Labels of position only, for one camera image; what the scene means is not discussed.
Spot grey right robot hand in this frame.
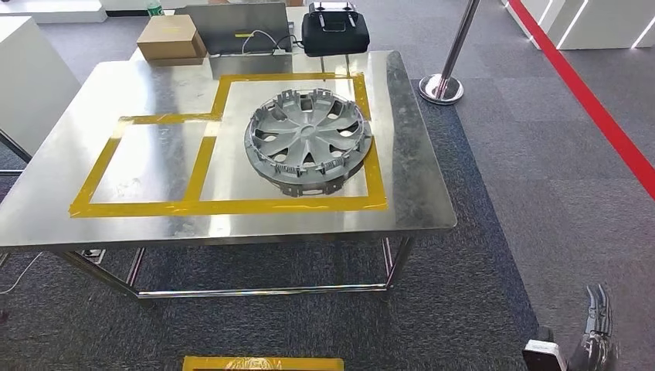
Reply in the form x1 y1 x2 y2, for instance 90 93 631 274
568 284 618 371

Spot grey plastic hubcap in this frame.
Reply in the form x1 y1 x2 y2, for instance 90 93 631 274
243 88 374 182

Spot yellow tape on workbench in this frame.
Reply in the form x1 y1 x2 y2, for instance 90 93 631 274
69 72 389 220

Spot steel workbench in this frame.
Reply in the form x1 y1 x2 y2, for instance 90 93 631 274
0 49 458 308

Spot red barrier belt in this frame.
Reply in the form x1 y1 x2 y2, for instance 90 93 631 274
506 0 655 201

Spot chrome stanchion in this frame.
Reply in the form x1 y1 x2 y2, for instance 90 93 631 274
418 0 482 106

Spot white lit blocks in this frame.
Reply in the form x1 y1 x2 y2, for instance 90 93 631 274
501 0 655 51

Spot yellow floor tape square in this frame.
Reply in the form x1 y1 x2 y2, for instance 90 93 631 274
182 356 344 371

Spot black carrying case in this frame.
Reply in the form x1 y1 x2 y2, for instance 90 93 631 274
300 10 371 57

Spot remote controller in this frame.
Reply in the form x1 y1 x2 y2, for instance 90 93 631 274
308 1 358 28

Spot grey laptop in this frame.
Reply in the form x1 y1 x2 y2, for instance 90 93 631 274
175 2 294 56

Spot closed cardboard box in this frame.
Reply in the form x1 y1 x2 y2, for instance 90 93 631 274
136 14 208 66

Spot white cabinet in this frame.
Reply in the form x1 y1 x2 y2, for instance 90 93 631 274
0 15 82 157

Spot white low bench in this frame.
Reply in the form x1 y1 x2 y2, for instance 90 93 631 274
0 0 108 24

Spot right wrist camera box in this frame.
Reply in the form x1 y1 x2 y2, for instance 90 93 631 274
521 339 569 371

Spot white floor cable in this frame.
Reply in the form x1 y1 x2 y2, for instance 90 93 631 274
0 250 46 295

